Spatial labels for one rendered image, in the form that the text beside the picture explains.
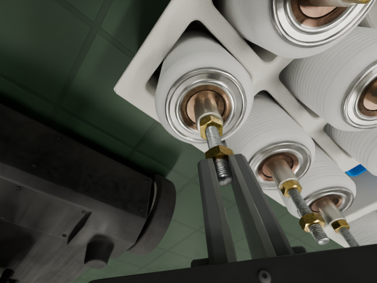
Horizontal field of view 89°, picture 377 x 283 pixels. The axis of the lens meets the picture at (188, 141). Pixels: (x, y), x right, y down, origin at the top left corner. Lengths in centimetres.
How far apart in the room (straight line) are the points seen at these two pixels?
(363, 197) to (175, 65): 51
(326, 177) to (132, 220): 35
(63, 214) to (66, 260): 25
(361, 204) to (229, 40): 47
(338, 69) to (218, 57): 12
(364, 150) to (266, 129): 14
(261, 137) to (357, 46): 11
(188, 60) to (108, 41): 29
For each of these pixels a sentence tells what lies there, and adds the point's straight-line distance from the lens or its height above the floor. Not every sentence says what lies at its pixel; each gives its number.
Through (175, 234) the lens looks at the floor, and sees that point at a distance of 86.
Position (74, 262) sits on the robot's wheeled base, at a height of 17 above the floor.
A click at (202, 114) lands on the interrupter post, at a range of 15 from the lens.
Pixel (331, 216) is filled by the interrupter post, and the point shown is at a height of 28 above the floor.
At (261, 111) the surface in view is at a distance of 26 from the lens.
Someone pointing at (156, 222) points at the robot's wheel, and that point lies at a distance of 46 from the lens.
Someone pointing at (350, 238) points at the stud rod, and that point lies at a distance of 32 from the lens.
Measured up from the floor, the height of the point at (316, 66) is 21.
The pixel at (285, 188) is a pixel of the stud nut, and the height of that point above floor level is 29.
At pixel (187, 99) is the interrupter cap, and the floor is 25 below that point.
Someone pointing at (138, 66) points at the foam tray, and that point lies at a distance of 25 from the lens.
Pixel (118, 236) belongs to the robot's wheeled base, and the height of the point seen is 21.
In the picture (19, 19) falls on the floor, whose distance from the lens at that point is 50.
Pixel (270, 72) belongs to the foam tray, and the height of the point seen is 18.
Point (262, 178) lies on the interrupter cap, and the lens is 26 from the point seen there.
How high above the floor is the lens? 41
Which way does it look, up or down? 54 degrees down
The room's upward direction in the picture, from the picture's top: 175 degrees clockwise
